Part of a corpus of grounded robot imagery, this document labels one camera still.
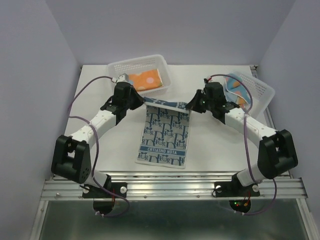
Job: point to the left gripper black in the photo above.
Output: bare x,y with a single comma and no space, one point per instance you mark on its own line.
139,100

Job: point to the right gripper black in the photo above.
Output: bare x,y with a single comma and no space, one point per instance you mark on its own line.
193,104

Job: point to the orange polka dot towel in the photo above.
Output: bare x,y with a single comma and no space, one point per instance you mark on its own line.
147,80

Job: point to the blue white patterned towel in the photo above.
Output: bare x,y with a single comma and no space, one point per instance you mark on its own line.
165,135

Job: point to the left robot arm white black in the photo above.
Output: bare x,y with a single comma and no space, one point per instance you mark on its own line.
75,156

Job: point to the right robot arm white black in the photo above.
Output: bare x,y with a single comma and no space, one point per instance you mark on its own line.
276,149

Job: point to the white perforated basket left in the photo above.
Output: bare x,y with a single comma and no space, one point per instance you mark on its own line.
141,64

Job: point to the white perforated basket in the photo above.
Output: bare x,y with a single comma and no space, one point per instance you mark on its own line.
141,64
260,93

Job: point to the light blue orange towel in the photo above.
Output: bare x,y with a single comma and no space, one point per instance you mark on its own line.
235,92

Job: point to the white perforated basket right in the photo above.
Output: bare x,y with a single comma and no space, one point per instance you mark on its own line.
260,93

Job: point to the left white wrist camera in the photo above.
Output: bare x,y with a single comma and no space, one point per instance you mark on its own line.
121,78

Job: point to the aluminium rail frame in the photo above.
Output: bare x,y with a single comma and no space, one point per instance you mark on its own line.
174,205

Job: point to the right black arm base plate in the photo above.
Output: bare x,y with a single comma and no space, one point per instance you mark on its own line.
226,189

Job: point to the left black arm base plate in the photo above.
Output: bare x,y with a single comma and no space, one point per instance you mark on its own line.
92,192

